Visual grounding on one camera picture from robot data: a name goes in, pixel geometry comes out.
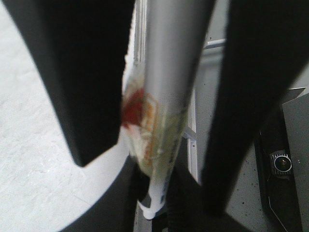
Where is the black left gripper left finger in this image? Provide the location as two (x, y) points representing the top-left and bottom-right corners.
(4, 0), (134, 167)

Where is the red magnet taped to marker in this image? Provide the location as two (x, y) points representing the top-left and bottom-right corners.
(121, 88), (144, 129)

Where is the small black camera module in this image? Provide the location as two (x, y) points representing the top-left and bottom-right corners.
(269, 150), (293, 180)

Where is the white whiteboard marker pen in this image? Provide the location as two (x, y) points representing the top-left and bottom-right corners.
(135, 0), (217, 220)

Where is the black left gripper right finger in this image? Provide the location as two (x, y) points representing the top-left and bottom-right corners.
(201, 0), (309, 213)

